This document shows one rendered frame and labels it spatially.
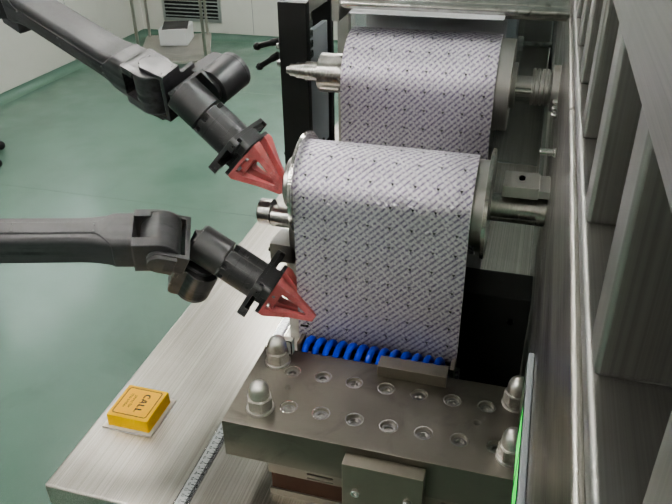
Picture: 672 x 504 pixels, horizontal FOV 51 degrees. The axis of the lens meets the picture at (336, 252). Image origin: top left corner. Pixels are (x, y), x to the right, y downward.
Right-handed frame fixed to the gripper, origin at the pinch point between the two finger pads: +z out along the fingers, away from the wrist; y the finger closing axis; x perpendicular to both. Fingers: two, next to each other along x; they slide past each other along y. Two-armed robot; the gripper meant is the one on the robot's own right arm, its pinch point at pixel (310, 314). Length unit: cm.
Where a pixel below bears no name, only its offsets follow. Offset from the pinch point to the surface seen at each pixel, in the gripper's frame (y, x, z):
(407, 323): 0.2, 8.3, 11.9
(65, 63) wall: -423, -266, -258
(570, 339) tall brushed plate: 47, 47, 8
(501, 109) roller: -24.3, 33.1, 7.3
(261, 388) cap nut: 17.1, -0.4, -0.9
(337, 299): 0.2, 5.2, 1.9
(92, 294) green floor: -131, -165, -70
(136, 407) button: 11.0, -25.0, -14.2
